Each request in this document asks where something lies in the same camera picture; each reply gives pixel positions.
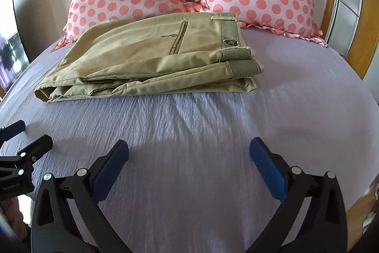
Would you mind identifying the khaki pants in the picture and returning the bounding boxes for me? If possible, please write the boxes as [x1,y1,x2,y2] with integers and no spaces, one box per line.
[34,12,265,104]

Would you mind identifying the person's left forearm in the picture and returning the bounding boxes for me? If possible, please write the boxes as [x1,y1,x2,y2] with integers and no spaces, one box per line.
[8,196,32,243]

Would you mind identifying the wooden bed frame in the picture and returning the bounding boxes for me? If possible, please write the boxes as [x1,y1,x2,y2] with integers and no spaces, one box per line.
[321,0,379,245]

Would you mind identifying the dark framed picture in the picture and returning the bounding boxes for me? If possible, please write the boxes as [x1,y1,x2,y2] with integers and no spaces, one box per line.
[0,0,32,95]

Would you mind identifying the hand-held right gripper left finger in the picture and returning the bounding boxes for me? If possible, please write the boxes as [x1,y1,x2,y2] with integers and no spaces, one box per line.
[30,139,131,253]

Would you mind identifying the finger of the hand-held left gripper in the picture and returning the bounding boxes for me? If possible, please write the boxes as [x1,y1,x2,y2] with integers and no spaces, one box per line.
[0,135,53,172]
[0,120,27,143]

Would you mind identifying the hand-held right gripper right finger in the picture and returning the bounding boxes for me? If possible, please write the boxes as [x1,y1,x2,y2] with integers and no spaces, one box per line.
[246,137,356,253]

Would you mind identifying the lilac bed sheet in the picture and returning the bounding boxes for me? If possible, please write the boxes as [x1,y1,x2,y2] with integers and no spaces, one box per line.
[0,24,377,253]

